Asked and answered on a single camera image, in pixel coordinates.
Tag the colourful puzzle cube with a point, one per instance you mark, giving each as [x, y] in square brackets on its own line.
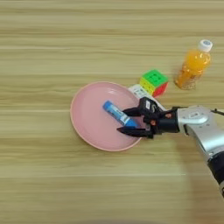
[154, 77]

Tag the white remote control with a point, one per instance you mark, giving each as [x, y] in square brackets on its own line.
[140, 91]

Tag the pink round plate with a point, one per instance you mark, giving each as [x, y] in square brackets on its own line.
[90, 122]

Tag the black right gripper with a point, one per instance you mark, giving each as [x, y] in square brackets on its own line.
[164, 122]

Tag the orange juice bottle white cap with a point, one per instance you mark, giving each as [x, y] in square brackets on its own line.
[194, 64]

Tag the small black box white label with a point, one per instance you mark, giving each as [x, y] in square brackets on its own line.
[148, 105]

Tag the blue glue stick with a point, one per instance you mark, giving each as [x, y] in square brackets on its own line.
[116, 113]

